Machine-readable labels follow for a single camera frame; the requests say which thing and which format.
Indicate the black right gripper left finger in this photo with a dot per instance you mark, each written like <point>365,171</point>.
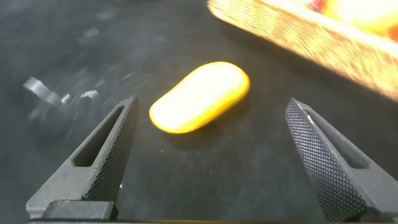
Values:
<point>93,174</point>

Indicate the yellow lemon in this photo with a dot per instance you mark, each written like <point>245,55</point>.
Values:
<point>363,12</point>

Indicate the black tablecloth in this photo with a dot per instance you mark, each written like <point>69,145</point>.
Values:
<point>217,174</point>

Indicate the wicker basket holding food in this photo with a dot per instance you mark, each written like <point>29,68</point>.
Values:
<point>311,40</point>

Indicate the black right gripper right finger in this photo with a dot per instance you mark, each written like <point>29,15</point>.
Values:
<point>335,174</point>

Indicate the long yellow mango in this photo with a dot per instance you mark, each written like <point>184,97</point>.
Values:
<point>199,98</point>

